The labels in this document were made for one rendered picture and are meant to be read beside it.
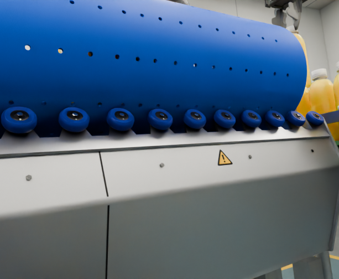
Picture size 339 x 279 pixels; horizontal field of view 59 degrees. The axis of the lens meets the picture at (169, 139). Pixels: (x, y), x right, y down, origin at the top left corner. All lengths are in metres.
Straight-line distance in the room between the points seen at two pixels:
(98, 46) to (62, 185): 0.21
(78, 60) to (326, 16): 5.92
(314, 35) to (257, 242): 5.49
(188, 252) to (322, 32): 5.82
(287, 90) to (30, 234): 0.59
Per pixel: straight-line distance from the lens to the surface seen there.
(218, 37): 0.62
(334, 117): 0.91
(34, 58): 0.46
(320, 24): 6.25
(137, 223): 0.48
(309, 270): 0.82
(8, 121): 0.45
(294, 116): 0.77
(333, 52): 6.03
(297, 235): 0.78
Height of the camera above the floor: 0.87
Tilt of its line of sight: 6 degrees up
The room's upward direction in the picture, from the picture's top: 6 degrees counter-clockwise
